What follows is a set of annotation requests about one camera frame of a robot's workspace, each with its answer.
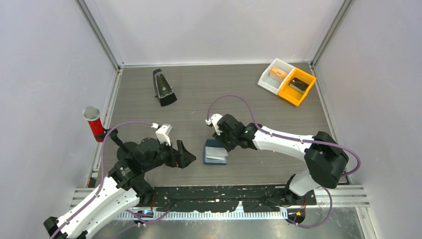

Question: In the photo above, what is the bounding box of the white plastic bin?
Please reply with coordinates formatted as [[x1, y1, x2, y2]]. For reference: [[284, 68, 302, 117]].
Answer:
[[257, 58, 295, 95]]

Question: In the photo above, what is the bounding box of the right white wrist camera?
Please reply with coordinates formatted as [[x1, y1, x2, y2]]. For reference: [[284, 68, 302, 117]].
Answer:
[[205, 114, 222, 135]]

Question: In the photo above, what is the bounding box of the yellow plastic bin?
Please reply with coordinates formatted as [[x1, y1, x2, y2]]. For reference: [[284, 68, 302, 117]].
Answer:
[[277, 68, 317, 107]]

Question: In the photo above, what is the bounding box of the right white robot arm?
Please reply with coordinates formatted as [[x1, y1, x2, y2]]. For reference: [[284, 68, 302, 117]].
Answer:
[[206, 114, 349, 205]]

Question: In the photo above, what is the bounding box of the black metronome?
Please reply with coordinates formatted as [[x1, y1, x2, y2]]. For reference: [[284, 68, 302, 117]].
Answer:
[[153, 69, 177, 107]]

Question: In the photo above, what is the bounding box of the blue leather card holder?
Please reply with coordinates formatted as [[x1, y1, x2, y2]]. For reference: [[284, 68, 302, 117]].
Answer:
[[203, 139, 228, 165]]

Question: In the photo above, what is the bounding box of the black box in bin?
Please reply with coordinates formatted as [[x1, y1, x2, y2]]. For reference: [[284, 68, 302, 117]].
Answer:
[[289, 78, 309, 94]]

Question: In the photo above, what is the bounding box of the red microphone with stand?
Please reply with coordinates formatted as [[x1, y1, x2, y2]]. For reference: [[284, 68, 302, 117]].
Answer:
[[83, 106, 136, 162]]

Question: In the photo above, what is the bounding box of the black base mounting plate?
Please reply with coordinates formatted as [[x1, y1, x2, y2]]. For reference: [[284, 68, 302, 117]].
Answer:
[[138, 185, 317, 213]]

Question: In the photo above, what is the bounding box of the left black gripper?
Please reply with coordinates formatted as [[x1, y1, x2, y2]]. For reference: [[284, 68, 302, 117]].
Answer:
[[144, 137, 196, 171]]

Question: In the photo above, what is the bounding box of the slotted aluminium rail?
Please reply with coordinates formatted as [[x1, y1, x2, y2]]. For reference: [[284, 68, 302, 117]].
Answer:
[[120, 210, 291, 221]]

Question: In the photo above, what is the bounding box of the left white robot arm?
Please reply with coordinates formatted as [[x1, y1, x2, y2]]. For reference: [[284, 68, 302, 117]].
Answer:
[[43, 137, 196, 239]]

